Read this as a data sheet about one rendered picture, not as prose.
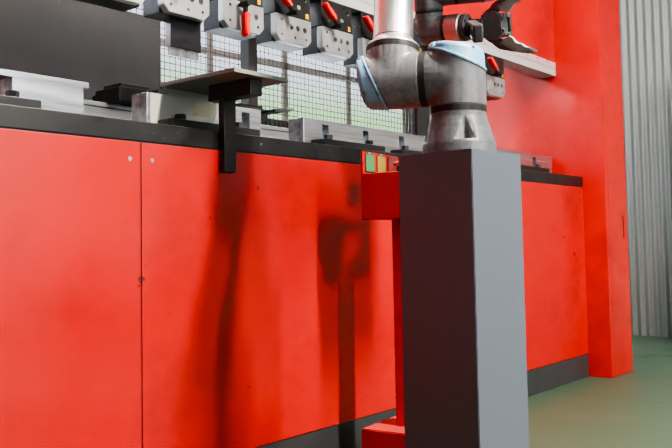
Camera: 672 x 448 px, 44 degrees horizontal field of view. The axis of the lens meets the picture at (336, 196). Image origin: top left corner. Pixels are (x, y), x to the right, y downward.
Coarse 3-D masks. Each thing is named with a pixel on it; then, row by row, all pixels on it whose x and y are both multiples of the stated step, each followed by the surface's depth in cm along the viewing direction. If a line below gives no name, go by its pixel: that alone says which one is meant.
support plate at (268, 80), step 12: (216, 72) 192; (228, 72) 189; (240, 72) 189; (252, 72) 192; (168, 84) 202; (180, 84) 202; (192, 84) 202; (204, 84) 202; (264, 84) 204; (276, 84) 204
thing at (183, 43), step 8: (168, 24) 209; (176, 24) 210; (184, 24) 212; (192, 24) 215; (200, 24) 217; (168, 32) 209; (176, 32) 210; (184, 32) 212; (192, 32) 214; (200, 32) 217; (168, 40) 209; (176, 40) 210; (184, 40) 212; (192, 40) 214; (200, 40) 216; (168, 48) 209; (176, 48) 211; (184, 48) 212; (192, 48) 214; (200, 48) 216; (184, 56) 213; (192, 56) 215
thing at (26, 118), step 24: (0, 120) 158; (24, 120) 161; (48, 120) 165; (72, 120) 170; (96, 120) 174; (120, 120) 179; (192, 144) 194; (216, 144) 200; (240, 144) 206; (264, 144) 213; (288, 144) 220; (312, 144) 227
